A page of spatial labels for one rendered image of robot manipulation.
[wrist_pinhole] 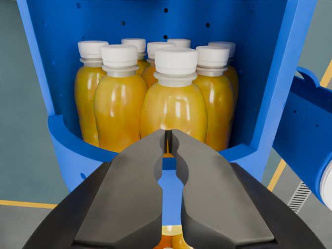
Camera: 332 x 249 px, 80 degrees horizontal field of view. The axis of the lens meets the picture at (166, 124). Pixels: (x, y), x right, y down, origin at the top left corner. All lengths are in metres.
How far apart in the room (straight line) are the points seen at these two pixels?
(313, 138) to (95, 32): 0.51
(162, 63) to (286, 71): 0.10
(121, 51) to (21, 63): 1.45
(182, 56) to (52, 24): 0.18
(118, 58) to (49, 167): 1.80
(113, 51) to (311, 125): 0.49
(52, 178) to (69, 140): 1.85
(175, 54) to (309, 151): 0.46
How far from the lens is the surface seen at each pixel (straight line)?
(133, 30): 0.39
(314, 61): 1.71
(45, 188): 2.17
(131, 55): 0.22
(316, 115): 0.60
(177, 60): 0.17
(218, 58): 0.24
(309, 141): 0.58
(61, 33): 0.31
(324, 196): 0.59
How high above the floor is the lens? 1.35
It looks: 63 degrees down
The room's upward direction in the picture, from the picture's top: 177 degrees clockwise
